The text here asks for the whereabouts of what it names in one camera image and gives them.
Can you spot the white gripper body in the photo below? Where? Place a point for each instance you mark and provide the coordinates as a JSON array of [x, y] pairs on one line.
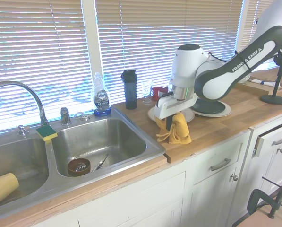
[[173, 105]]

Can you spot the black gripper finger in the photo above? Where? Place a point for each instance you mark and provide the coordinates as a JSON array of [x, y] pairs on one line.
[[169, 123]]

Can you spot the yellow cloth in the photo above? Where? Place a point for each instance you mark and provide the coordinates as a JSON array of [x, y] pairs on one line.
[[181, 132]]

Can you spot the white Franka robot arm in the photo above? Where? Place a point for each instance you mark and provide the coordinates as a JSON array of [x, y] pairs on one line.
[[216, 85]]

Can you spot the white plate gold rim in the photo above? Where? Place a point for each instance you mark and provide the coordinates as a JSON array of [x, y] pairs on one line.
[[190, 115]]

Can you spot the dark teal plate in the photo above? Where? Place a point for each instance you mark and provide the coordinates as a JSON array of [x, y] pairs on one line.
[[211, 107]]

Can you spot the dark plate on white plate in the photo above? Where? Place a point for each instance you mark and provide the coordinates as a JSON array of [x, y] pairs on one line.
[[225, 111]]

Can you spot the red mug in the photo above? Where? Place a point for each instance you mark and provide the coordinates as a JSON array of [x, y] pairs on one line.
[[158, 92]]

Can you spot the clear stemmed glass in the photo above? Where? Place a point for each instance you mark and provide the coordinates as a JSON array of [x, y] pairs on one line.
[[146, 91]]

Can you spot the white cabinet drawer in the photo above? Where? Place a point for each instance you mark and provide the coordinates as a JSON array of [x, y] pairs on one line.
[[273, 132], [202, 151]]

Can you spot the black shaker bottle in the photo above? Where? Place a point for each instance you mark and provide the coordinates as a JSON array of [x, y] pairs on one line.
[[130, 89]]

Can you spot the clear dish soap bottle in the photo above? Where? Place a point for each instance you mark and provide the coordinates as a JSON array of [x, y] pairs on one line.
[[101, 99]]

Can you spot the stainless steel double sink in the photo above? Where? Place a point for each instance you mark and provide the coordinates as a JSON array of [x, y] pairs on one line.
[[96, 142]]

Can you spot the white window blind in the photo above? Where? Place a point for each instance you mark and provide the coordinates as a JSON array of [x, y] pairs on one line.
[[36, 47], [143, 35], [249, 14]]

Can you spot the metal tongs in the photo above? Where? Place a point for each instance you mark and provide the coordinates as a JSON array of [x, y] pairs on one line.
[[102, 161]]

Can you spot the wooden tray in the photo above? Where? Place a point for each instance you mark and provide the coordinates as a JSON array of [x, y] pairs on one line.
[[251, 88]]

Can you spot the white cabinet door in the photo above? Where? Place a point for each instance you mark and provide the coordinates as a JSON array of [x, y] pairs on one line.
[[143, 203], [275, 170], [211, 201]]

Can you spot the metal whisk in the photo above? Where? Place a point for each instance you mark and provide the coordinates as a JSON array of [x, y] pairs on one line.
[[81, 166]]

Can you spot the brown bowl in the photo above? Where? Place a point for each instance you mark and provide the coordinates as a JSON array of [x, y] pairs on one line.
[[72, 169]]

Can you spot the dark green clamp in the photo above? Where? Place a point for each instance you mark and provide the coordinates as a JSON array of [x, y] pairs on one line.
[[251, 201]]

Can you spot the yellow green sponge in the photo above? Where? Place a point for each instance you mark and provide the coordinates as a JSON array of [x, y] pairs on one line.
[[46, 133]]

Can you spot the chrome gooseneck faucet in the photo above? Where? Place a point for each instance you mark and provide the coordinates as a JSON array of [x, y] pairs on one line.
[[38, 99]]

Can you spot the chrome soap dispenser knob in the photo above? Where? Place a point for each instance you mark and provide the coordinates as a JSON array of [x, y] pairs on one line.
[[22, 131]]

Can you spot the yellow plastic cup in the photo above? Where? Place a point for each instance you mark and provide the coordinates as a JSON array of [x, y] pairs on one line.
[[1, 189]]

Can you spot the black camera stand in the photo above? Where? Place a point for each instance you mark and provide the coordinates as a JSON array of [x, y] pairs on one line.
[[273, 99]]

